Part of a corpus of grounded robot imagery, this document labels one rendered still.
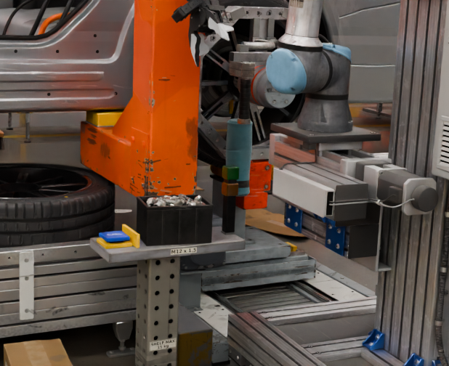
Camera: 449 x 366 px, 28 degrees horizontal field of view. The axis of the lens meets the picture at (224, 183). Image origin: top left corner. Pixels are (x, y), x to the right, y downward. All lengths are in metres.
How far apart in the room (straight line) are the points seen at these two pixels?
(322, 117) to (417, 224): 0.38
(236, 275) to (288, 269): 0.23
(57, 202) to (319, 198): 1.02
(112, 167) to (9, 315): 0.62
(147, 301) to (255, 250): 0.84
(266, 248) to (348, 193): 1.30
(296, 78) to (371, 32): 1.46
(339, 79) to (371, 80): 1.33
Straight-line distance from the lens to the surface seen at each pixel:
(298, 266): 3.52
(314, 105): 2.46
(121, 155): 3.00
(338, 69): 2.44
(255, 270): 3.43
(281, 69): 2.34
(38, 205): 2.90
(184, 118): 2.80
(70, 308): 2.91
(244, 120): 2.98
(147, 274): 2.67
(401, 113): 2.44
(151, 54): 2.74
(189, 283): 3.18
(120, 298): 2.95
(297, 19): 2.34
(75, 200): 2.96
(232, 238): 2.74
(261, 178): 3.31
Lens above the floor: 1.19
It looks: 12 degrees down
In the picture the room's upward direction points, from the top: 2 degrees clockwise
